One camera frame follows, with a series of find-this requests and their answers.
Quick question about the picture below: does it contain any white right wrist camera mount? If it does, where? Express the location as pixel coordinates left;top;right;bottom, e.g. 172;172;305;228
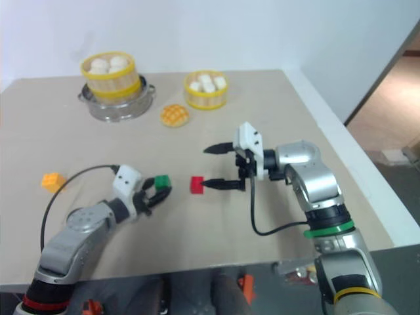
233;121;264;182

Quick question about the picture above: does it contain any steel steamer pot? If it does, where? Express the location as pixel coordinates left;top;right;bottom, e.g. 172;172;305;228
77;74;158;123

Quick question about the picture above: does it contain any grey metal bracket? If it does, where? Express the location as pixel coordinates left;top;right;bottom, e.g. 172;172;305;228
273;258;320;285

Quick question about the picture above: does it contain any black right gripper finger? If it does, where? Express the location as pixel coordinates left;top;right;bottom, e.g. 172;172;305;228
200;178;245;192
203;141;235;156

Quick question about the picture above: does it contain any golden pineapple bun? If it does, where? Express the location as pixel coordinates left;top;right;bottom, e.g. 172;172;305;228
159;104;191;127

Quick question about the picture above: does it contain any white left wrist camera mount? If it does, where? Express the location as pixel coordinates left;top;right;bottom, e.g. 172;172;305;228
112;164;144;220

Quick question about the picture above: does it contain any red toy cube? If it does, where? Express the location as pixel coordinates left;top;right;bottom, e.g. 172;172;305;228
190;175;205;196

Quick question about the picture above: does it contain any large yellow-rimmed bamboo steamer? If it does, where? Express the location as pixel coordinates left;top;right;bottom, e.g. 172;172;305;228
80;51;142;101

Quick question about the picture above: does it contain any green toy cube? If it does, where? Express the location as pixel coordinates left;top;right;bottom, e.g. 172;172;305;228
154;175;173;192

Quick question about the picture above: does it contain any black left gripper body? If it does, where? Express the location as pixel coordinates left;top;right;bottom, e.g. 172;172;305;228
132;187;154;217

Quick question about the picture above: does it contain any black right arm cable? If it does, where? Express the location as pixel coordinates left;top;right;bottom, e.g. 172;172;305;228
249;175;311;237

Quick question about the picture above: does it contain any orange clamp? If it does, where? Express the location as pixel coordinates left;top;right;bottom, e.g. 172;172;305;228
81;299;106;315
237;274;257;305

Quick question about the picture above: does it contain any small yellow-rimmed bamboo steamer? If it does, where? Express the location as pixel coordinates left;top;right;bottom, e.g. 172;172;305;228
182;70;230;111

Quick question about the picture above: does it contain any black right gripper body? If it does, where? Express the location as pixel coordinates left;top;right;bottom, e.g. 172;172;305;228
233;146;261;193

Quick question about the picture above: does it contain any orange toy cube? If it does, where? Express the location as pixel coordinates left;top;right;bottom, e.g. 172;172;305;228
41;172;68;194

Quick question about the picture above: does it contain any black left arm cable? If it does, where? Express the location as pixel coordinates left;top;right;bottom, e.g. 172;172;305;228
39;164;119;254

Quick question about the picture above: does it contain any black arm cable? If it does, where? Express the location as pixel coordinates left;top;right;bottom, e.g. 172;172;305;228
249;175;311;237
39;164;119;254

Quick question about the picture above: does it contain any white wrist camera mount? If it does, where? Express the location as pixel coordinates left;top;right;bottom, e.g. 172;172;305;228
112;164;144;220
233;121;264;182

